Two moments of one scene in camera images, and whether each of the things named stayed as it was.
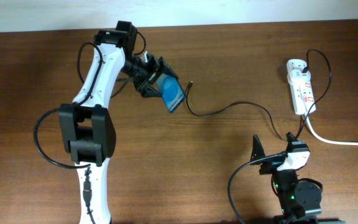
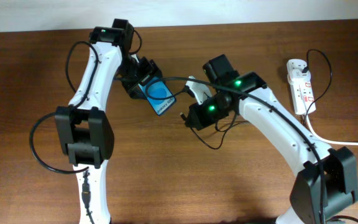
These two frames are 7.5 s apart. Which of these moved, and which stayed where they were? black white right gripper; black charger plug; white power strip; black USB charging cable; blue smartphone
Moved: black white right gripper; black USB charging cable; blue smartphone
Stayed: black charger plug; white power strip
